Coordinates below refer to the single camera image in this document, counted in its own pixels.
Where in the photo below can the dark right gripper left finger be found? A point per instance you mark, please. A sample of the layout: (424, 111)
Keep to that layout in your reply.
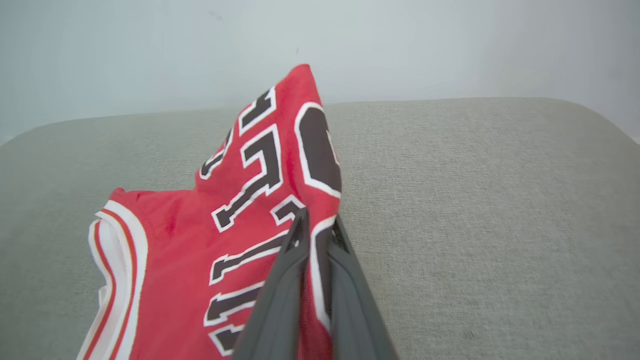
(280, 300)

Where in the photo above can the red white lettered jersey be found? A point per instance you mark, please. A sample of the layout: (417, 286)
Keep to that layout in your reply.
(190, 250)

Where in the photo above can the grey fabric sofa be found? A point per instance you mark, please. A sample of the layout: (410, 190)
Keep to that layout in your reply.
(475, 225)

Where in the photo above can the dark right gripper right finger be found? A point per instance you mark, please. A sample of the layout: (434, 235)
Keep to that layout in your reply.
(355, 310)

